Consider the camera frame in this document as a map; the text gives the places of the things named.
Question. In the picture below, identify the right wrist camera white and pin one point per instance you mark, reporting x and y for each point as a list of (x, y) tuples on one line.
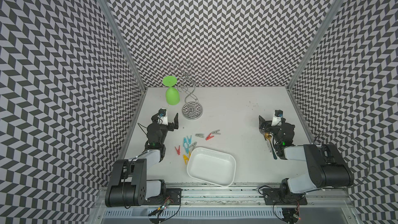
[(277, 118)]

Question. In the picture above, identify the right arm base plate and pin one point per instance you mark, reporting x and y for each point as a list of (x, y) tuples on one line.
[(275, 196)]

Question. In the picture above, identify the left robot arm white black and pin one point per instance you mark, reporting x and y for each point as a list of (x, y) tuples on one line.
[(128, 185)]

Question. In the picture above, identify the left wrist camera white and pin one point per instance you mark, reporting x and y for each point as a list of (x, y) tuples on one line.
[(162, 118)]

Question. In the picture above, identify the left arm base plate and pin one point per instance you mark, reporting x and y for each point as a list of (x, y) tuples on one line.
[(173, 195)]

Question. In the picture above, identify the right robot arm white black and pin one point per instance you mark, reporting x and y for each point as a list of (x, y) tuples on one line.
[(326, 167)]

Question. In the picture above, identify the white plastic storage box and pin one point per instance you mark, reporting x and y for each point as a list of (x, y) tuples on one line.
[(212, 167)]

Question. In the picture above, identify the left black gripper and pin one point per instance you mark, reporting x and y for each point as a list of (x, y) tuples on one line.
[(170, 125)]

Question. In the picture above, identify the chrome wire stand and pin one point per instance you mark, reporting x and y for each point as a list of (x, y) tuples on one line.
[(187, 83)]

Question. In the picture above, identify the aluminium front rail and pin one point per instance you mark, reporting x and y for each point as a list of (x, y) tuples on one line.
[(248, 195)]

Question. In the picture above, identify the gold spoon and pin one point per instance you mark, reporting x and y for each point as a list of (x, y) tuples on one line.
[(268, 135)]

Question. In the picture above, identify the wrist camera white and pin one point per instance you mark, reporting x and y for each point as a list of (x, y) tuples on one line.
[(277, 118), (162, 118)]

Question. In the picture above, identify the teal clothespin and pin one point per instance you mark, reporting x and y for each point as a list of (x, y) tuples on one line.
[(189, 139), (186, 145)]

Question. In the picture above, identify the pink clothespin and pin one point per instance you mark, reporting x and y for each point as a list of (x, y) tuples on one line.
[(178, 150), (210, 136)]

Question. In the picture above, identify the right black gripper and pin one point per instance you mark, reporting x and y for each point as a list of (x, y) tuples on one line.
[(262, 122)]

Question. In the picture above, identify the green plastic goblet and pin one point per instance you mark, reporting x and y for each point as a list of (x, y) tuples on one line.
[(172, 94)]

